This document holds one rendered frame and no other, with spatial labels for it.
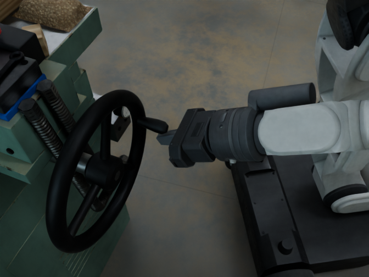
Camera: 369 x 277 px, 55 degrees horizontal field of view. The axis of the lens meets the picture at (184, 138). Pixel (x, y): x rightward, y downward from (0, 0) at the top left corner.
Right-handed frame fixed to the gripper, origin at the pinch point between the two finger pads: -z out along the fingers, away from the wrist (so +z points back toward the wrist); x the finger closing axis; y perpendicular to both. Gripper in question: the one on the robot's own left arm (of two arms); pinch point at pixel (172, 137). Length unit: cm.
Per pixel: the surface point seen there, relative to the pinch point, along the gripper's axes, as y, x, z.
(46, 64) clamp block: 23.2, -4.0, -8.5
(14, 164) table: 15.6, -18.0, -12.6
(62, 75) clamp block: 20.9, -4.7, -6.1
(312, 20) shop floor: -84, 169, -24
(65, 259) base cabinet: -25, -20, -44
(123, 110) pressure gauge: -2.2, 11.9, -22.9
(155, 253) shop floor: -64, 0, -49
